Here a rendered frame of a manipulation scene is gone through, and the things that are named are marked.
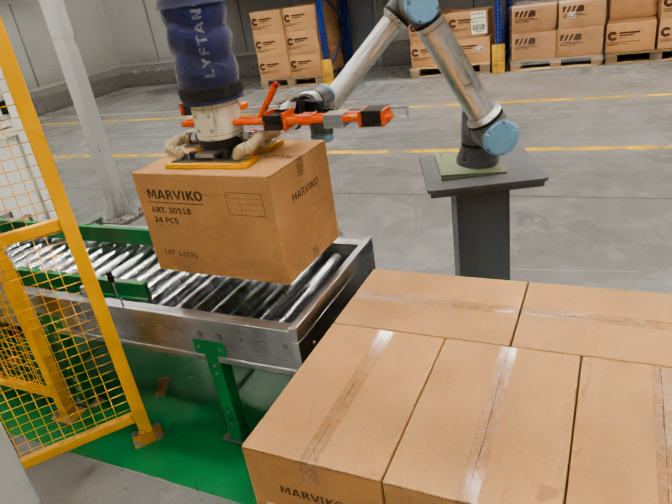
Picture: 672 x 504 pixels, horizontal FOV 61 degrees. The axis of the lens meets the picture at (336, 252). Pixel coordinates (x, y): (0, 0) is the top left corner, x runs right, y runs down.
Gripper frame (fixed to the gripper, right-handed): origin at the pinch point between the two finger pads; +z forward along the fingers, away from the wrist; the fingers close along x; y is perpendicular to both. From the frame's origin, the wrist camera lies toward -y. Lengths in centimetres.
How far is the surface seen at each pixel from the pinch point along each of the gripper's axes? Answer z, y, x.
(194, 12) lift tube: 8.4, 20.7, 37.0
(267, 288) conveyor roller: 3, 20, -67
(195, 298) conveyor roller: 16, 47, -67
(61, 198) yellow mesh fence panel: 44, 66, -13
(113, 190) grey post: -159, 271, -93
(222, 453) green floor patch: 42, 31, -121
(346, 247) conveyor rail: -29, -1, -63
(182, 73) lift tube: 10.4, 29.7, 19.2
